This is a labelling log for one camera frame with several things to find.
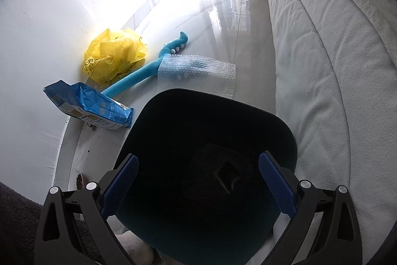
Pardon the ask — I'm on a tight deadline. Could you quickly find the brown brush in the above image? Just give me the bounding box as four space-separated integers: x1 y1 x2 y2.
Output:
74 172 89 191

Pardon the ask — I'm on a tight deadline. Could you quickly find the flat bubble wrap sheet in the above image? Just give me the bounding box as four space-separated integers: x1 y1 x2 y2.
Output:
157 54 237 99

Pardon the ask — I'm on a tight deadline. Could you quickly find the white soft cloth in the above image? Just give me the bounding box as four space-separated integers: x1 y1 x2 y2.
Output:
119 229 156 265

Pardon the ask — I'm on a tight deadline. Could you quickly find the blue snack bag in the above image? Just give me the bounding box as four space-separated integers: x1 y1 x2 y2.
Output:
43 80 134 130

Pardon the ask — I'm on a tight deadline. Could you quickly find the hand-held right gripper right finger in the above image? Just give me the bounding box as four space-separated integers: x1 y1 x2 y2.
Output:
258 151 363 265

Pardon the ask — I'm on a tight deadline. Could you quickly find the white fuzzy bed blanket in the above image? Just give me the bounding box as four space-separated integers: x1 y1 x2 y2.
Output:
273 0 394 104

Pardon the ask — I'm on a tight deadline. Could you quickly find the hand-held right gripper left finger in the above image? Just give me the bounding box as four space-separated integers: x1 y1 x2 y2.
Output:
33 154 138 265

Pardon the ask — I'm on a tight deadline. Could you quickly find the white quilted bed cover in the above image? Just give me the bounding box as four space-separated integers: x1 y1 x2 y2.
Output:
245 0 397 265

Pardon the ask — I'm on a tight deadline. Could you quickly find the dark cloth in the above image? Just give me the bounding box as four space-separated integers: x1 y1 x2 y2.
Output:
0 181 103 265

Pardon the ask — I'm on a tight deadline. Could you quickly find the black plastic bin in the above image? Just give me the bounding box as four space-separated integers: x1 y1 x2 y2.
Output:
115 88 299 265

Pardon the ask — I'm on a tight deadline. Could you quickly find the blue plush toy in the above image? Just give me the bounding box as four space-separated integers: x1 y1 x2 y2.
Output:
101 31 189 98

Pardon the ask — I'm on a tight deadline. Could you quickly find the yellow plastic bag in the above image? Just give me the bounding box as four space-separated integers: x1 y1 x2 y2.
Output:
81 28 149 87

